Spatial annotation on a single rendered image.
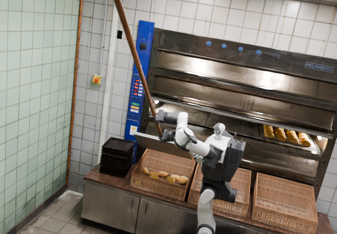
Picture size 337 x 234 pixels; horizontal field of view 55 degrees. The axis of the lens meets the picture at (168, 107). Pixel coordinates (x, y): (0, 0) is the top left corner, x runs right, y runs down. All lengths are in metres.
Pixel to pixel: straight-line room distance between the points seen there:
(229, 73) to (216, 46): 0.29
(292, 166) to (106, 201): 1.89
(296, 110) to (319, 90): 0.28
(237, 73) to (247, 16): 0.54
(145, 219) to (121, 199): 0.31
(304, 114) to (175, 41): 1.45
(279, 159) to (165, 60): 1.53
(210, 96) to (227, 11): 0.84
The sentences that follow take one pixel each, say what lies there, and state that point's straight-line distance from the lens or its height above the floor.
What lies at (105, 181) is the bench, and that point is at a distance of 3.38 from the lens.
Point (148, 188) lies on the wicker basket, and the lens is 3.28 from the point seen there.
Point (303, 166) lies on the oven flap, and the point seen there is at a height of 1.02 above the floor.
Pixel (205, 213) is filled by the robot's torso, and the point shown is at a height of 0.79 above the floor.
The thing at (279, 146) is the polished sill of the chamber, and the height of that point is 1.17.
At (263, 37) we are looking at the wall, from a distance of 3.26.
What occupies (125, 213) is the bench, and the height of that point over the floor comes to 0.30.
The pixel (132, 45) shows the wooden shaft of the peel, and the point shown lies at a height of 2.08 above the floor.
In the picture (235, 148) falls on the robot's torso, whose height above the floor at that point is 1.40.
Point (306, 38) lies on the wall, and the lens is 3.29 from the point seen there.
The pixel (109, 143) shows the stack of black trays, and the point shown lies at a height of 0.87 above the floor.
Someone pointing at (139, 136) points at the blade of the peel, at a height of 1.14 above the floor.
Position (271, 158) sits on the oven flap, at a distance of 3.52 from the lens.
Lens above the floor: 2.27
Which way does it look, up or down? 16 degrees down
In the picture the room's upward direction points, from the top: 9 degrees clockwise
